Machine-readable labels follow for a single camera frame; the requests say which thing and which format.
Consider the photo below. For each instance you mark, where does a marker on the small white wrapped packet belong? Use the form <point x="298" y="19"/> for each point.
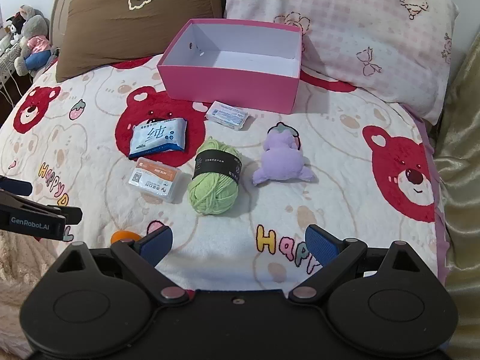
<point x="227" y="114"/>

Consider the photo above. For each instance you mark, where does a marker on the orange egg-shaped sponge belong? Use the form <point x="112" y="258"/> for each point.
<point x="125" y="237"/>

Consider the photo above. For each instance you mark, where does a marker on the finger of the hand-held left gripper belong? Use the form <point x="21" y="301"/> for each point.
<point x="15" y="186"/>
<point x="71" y="215"/>

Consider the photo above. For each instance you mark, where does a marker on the clear box with orange label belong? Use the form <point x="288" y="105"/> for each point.
<point x="155" y="180"/>

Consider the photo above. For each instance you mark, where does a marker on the pink checkered pillow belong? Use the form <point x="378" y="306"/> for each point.
<point x="375" y="37"/>

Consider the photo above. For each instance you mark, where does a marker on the beige padded headboard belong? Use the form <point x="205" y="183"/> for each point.
<point x="60" y="3"/>

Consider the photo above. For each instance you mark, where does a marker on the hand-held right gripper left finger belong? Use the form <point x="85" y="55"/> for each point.
<point x="157" y="245"/>

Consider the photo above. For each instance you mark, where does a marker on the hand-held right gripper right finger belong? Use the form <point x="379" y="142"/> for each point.
<point x="322" y="247"/>

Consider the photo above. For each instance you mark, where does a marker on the pink cardboard box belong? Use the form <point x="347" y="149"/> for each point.
<point x="228" y="78"/>

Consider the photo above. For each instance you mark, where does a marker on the blue white tissue pack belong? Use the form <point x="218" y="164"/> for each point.
<point x="159" y="137"/>

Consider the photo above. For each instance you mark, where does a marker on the beige fluffy blanket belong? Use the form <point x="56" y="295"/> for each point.
<point x="22" y="270"/>

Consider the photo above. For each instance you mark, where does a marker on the grey plush toy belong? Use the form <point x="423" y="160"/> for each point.
<point x="33" y="41"/>

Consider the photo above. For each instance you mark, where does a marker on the golden satin cloth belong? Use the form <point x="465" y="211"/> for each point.
<point x="461" y="157"/>

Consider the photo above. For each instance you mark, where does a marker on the black and white plush toy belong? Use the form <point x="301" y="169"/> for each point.
<point x="17" y="26"/>

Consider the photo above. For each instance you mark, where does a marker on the brown pillow with cloud print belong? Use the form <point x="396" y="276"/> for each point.
<point x="123" y="26"/>

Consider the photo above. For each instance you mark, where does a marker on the red bear printed blanket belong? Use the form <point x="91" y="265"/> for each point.
<point x="337" y="195"/>

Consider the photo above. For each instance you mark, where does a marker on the green yarn ball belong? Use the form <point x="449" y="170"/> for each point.
<point x="215" y="180"/>

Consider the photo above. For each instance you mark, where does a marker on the purple plush toy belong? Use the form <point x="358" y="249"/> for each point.
<point x="279" y="157"/>

